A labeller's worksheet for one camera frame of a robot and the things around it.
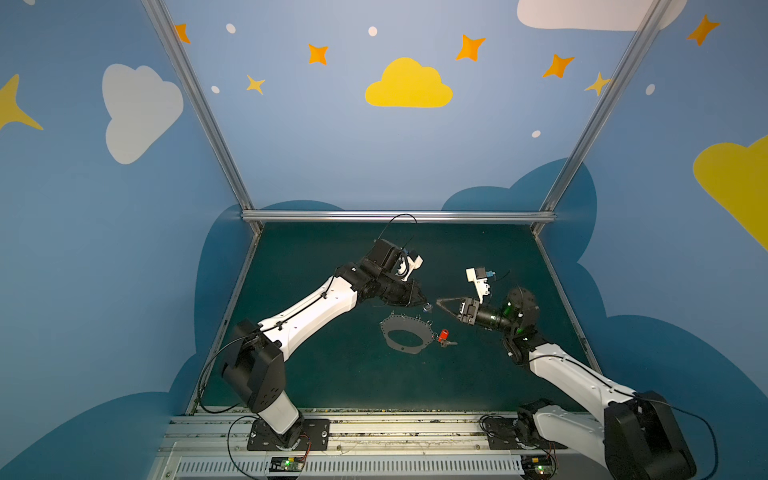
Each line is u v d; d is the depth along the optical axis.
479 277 0.72
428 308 0.77
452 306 0.71
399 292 0.68
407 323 0.95
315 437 0.74
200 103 0.84
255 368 0.43
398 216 0.65
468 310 0.69
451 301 0.73
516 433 0.74
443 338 0.91
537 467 0.72
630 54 0.77
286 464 0.71
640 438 0.41
